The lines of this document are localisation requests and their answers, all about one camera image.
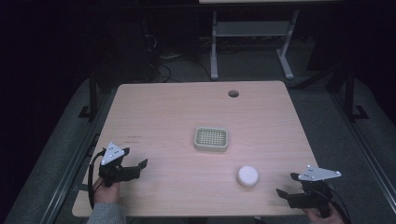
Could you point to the pale green soap dish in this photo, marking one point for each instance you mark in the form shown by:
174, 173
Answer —
211, 139

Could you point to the white metal table frame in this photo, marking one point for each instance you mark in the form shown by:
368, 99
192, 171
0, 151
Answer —
249, 28

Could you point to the person's left hand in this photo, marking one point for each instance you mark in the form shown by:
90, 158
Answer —
106, 193

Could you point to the grey metal floor rail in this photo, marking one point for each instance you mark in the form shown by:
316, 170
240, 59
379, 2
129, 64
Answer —
70, 174
367, 149

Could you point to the black metal stand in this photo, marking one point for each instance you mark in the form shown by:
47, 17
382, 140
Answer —
350, 93
92, 96

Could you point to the person's right hand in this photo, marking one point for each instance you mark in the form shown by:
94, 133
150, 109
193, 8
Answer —
323, 218

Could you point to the white round soap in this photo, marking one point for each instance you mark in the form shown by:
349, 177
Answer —
247, 176

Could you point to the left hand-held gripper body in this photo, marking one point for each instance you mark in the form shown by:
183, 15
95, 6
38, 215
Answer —
109, 155

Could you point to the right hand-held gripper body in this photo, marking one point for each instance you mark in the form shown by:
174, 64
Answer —
314, 186

